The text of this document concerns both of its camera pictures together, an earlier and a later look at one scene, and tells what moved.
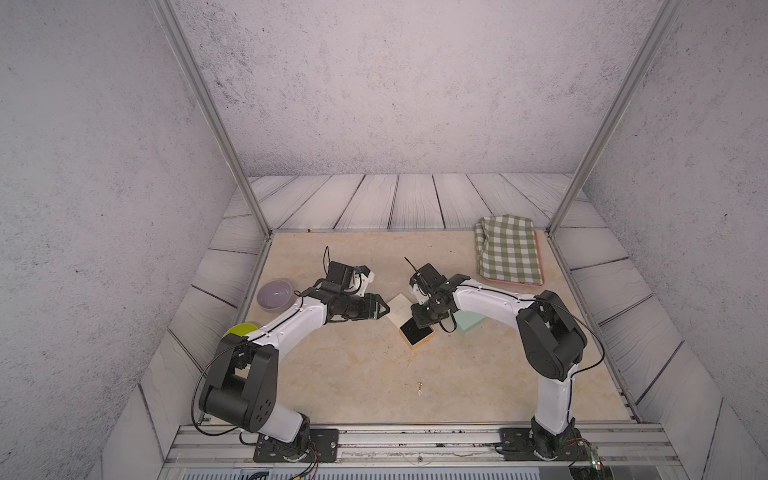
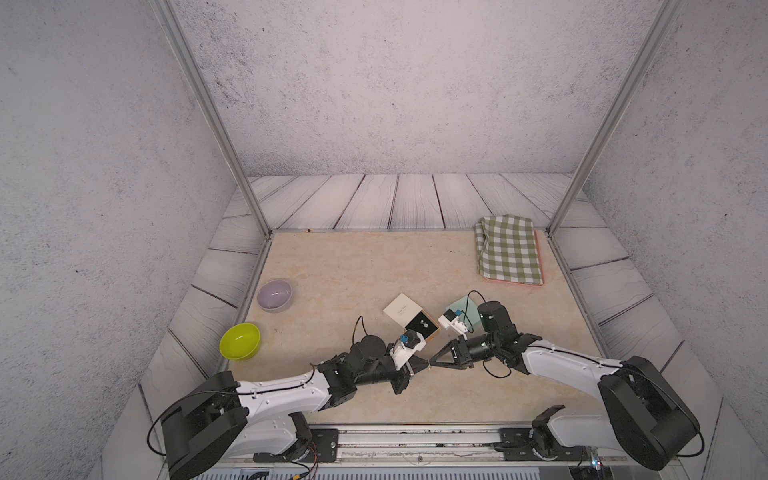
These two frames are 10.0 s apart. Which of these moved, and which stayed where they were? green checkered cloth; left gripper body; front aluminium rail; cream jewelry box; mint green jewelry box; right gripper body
Moved: left gripper body; right gripper body
Stayed: mint green jewelry box; cream jewelry box; front aluminium rail; green checkered cloth
